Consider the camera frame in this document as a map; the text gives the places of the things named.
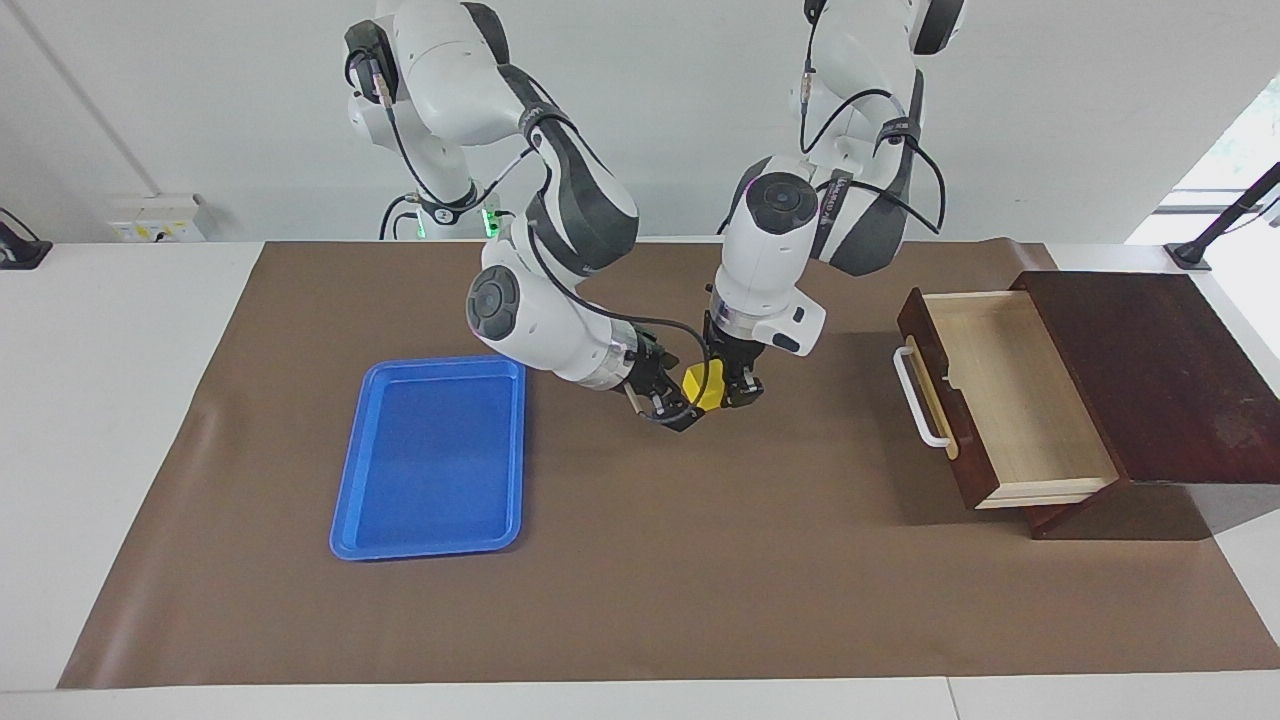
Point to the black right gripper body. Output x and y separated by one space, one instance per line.
648 372

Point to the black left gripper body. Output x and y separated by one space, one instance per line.
730 348

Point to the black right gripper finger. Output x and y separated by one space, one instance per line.
675 370
678 415

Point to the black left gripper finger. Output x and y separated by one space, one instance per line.
745 388
709 362

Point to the yellow cube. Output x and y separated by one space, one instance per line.
705 388

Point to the dark wooden drawer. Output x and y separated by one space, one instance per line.
1030 420

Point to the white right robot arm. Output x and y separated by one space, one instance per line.
540 330

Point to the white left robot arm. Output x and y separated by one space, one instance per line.
770 250

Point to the dark wooden drawer cabinet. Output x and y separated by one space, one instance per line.
1170 380

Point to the brown table mat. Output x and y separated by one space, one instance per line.
700 540

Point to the blue plastic tray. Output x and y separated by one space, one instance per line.
430 460

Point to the black stand base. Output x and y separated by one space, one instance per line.
18 250

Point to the black camera stand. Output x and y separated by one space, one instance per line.
1225 218

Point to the white wall socket box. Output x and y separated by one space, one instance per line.
155 222

